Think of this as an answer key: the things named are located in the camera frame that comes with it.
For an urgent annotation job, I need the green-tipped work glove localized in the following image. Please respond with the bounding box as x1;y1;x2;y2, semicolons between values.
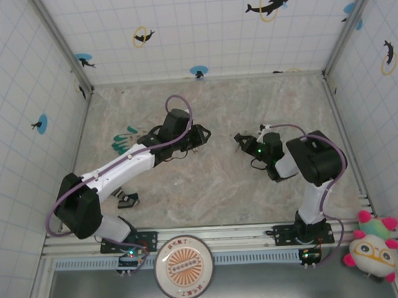
110;124;154;157

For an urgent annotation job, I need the blue circle dolphin sticker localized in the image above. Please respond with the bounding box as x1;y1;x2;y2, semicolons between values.
74;53;96;70
30;113;50;135
340;1;364;31
189;65;209;80

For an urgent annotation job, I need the small black box object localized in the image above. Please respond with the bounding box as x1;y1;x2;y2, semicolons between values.
117;193;141;210

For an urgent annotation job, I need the round plate with orange print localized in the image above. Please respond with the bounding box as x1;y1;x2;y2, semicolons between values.
152;234;215;298

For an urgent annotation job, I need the white pink plush toy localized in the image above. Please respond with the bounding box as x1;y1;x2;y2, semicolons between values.
340;208;398;285

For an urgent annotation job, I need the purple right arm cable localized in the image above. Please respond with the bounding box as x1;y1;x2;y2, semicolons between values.
265;121;352;268

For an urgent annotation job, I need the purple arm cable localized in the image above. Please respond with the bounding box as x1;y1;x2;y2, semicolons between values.
40;94;201;275
265;121;352;268

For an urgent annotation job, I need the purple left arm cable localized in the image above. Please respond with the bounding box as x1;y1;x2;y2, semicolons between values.
40;94;201;275

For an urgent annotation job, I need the aluminium side rail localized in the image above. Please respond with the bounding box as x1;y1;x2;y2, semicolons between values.
321;71;376;217
53;90;100;231

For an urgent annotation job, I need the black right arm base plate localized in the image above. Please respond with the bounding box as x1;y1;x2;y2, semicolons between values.
273;221;335;247

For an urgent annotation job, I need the aluminium mounting rail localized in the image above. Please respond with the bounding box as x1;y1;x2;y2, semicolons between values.
40;217;378;260

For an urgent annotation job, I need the small dolphin ring sticker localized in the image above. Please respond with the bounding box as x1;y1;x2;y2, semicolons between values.
132;25;157;49

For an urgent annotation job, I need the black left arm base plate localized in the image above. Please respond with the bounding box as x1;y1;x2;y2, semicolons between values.
100;229;159;255

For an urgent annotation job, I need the white slotted cable duct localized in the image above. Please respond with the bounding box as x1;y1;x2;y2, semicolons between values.
53;248;304;274

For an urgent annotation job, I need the large dolphin ring sticker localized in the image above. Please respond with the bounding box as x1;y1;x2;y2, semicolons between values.
244;0;296;24

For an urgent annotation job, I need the aluminium frame post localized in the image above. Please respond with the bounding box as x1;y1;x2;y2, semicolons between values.
30;0;95;98
319;0;381;77

